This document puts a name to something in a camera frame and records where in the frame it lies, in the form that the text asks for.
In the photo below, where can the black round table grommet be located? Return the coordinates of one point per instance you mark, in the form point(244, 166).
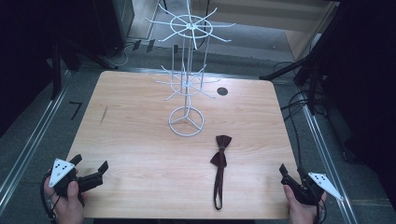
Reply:
point(222, 91)

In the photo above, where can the person's left hand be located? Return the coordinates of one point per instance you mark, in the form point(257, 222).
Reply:
point(67, 210)

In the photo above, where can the metal floor rail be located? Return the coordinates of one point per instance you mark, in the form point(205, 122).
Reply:
point(31, 149)
point(327, 165)

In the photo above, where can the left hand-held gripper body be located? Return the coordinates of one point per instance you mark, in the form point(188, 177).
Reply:
point(62, 172)

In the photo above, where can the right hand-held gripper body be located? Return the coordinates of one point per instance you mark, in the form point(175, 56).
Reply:
point(306, 193)

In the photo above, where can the dark cabinet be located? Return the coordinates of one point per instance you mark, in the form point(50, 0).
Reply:
point(115, 25)

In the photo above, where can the person's right hand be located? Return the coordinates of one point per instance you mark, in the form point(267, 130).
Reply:
point(303, 213)

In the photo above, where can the dark red bow tie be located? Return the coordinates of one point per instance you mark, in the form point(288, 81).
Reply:
point(220, 159)

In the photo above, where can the black stand legs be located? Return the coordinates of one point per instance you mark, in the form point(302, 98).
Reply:
point(311, 81)
point(56, 74)

